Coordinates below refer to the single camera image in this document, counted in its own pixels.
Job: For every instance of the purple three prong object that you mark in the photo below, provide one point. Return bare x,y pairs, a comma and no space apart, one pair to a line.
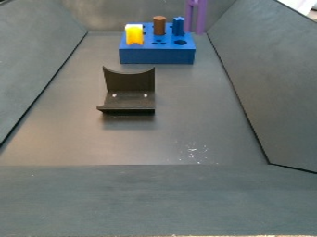
195,16

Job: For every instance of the blue shape sorter board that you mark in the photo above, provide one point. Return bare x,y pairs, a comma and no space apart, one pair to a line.
160,49

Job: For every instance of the black curved holder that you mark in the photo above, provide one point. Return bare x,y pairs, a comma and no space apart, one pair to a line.
129,92

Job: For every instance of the yellow notched block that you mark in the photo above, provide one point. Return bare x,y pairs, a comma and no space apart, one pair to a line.
133,34

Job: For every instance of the blue star block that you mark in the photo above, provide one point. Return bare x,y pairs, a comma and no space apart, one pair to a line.
178,26

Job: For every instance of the brown cylinder block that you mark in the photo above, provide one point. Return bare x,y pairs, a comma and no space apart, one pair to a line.
159,23

